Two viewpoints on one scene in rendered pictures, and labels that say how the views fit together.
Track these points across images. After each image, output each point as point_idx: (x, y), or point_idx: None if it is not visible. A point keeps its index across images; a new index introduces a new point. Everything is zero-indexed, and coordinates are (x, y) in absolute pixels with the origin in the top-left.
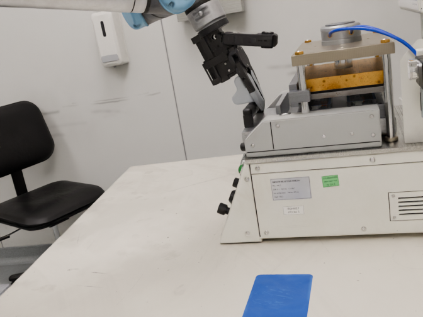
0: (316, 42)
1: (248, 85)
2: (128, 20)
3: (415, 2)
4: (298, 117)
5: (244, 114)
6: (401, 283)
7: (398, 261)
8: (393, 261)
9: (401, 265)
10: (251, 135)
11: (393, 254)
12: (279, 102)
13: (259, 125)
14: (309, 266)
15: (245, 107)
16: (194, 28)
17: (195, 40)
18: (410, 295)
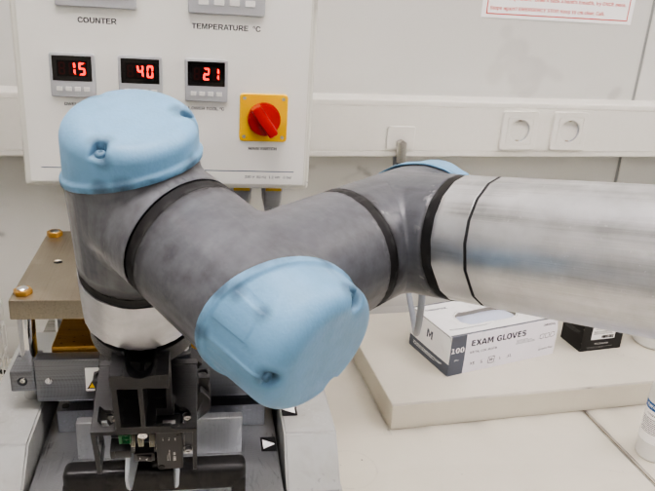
0: (70, 283)
1: (201, 416)
2: (310, 380)
3: (283, 174)
4: (323, 393)
5: (245, 472)
6: (412, 482)
7: (362, 484)
8: (365, 488)
9: (372, 481)
10: (338, 471)
11: (345, 487)
12: (214, 414)
13: (334, 442)
14: None
15: (228, 463)
16: (173, 336)
17: (169, 373)
18: (435, 476)
